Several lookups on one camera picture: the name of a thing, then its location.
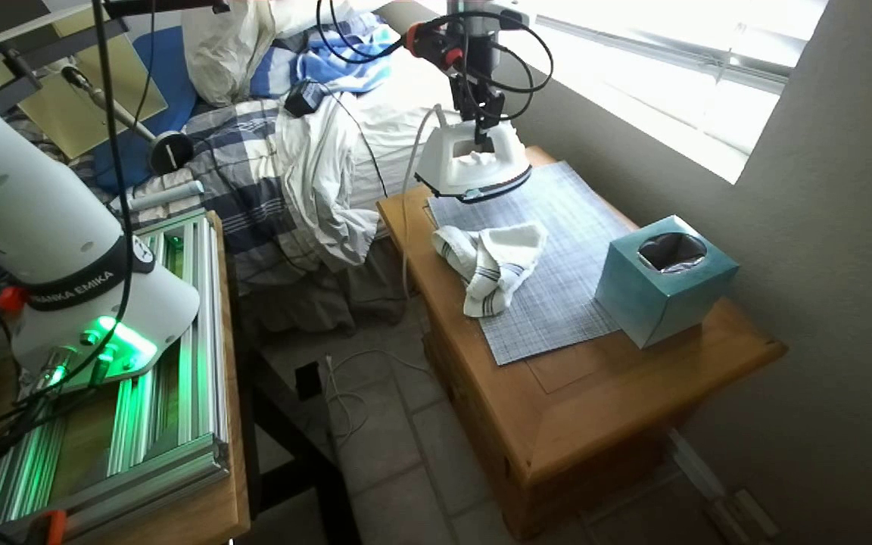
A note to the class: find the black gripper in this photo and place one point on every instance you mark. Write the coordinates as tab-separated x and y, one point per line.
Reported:
477	47

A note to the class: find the white pressing iron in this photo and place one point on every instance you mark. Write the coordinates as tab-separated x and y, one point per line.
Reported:
467	168

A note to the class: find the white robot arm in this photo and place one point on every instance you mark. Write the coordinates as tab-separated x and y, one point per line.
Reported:
21	213

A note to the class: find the bright window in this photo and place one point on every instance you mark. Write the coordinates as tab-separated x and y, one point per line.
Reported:
679	61

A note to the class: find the blue white striped cloth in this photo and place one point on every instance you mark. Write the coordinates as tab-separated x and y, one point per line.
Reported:
347	61

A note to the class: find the white blue-striped towel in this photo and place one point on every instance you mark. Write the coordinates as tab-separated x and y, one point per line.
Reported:
496	262

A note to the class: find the white crumpled sheet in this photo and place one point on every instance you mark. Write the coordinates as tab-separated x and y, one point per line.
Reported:
324	169

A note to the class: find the grey checked placemat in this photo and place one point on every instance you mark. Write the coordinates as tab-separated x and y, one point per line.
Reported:
559	290

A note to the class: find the blue plaid blanket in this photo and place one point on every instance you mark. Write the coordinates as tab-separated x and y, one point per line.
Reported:
243	201

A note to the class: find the white pillow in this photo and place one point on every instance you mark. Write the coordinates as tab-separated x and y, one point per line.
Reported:
228	50

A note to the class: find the grey bed skirt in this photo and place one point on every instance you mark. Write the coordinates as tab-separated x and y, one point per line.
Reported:
295	290

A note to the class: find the teal tissue box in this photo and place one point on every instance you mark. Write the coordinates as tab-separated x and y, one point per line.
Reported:
657	303

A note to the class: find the dark blue cloth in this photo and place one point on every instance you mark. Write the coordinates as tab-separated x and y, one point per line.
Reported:
177	93

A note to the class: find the black round-base stand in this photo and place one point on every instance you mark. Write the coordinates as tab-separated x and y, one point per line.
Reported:
169	151

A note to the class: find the wooden nightstand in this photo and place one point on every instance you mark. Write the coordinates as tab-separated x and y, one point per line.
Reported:
597	403

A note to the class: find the black overhead bar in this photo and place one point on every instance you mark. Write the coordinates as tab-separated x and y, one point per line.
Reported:
165	7

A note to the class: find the olive flat board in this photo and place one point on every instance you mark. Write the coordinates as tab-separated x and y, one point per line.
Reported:
75	115

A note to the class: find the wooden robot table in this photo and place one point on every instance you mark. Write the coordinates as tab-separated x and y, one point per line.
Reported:
225	516

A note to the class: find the red stop button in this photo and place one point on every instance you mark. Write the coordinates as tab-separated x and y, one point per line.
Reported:
10	301

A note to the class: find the orange clamp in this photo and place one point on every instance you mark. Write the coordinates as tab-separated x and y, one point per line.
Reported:
51	528

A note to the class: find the black red wrist camera mount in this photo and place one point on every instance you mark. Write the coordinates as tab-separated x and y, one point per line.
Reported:
426	43

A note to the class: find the aluminium rail frame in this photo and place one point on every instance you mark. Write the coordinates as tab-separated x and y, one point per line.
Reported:
194	303

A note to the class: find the black metal table frame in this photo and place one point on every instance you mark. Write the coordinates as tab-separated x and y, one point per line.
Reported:
295	425

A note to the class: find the white wall baseboard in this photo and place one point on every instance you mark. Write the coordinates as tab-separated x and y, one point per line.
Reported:
727	495

